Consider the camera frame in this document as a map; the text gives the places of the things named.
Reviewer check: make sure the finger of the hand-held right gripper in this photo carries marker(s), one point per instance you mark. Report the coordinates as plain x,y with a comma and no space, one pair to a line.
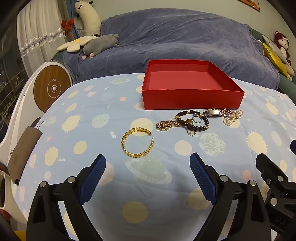
268,165
293,147

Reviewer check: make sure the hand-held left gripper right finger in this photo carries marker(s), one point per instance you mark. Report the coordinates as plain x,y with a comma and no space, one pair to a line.
203,178

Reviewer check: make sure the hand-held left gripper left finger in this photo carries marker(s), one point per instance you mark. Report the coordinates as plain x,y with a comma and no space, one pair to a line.
92,178

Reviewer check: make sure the gold bangle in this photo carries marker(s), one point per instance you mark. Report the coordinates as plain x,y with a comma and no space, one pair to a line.
124,148

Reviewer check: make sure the gold wristwatch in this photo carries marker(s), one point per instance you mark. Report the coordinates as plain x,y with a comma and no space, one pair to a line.
165,125

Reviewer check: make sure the red cardboard box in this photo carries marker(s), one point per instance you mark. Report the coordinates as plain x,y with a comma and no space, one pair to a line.
185,78

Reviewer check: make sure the dark green sofa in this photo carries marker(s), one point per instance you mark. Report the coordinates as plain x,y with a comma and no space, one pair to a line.
286,85

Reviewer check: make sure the light blue planet-print tablecloth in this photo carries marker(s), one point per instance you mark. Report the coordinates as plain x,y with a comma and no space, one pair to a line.
92,111

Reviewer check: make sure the brown felt pouch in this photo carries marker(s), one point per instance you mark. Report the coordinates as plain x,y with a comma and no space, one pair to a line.
23,150

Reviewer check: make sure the yellow cushion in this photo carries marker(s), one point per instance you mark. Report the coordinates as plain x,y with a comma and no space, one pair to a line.
274,55

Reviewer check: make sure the white machine with wooden disc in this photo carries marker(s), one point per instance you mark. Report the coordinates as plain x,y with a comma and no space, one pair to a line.
52,88

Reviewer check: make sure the red monkey plush toy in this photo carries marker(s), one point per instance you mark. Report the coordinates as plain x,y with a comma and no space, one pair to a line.
283,44

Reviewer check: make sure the grey patterned cushion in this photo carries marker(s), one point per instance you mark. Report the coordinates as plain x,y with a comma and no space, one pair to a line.
271,41

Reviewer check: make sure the grey plush toy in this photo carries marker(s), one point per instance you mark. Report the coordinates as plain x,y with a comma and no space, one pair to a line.
99,44

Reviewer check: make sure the flower-shaped cushion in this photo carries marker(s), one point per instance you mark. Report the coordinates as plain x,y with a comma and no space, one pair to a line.
74,44

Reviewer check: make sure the blue-grey sofa cover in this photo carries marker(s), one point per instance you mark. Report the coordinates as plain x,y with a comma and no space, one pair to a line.
173,39

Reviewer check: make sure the silver tinsel garland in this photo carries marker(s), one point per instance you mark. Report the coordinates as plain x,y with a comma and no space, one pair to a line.
39,40

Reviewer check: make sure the red ribbon bow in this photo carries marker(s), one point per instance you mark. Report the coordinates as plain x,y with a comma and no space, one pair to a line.
68,24

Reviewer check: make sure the long white plush toy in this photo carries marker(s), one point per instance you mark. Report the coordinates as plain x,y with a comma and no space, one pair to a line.
89,18

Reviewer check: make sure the white sheer curtain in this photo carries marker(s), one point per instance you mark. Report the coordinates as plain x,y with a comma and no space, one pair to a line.
39,23

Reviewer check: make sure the blue curtain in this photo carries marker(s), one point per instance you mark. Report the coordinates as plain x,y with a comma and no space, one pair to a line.
70,11

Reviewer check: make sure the orange wall picture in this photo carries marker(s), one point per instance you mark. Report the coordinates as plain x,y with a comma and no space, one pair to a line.
252,3

